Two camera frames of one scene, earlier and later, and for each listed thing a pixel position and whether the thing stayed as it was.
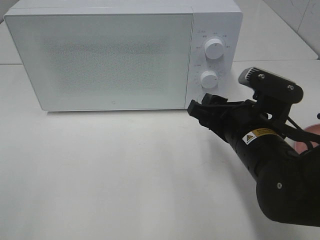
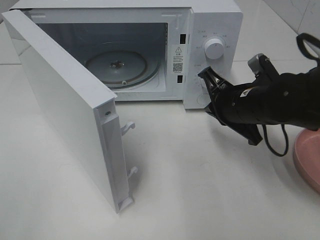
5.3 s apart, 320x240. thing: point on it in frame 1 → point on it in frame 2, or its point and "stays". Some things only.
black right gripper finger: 213,100 → 217,85
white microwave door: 75,62 → 85,106
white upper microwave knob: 214,49 stays
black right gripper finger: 209,116 → 250,131
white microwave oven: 127,56 stays
